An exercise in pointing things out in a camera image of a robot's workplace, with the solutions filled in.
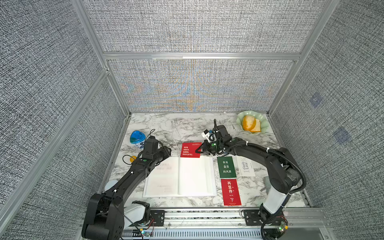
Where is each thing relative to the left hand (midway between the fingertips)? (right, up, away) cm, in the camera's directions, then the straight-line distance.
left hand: (172, 149), depth 86 cm
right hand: (+13, +1, -3) cm, 13 cm away
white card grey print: (+44, -12, +5) cm, 46 cm away
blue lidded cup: (-23, +6, +8) cm, 25 cm away
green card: (+32, -12, +5) cm, 35 cm away
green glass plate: (+64, +16, +22) cm, 70 cm away
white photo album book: (+3, -16, +1) cm, 16 cm away
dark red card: (+9, -1, +2) cm, 9 cm away
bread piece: (+52, +15, +17) cm, 57 cm away
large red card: (+33, -24, -5) cm, 41 cm away
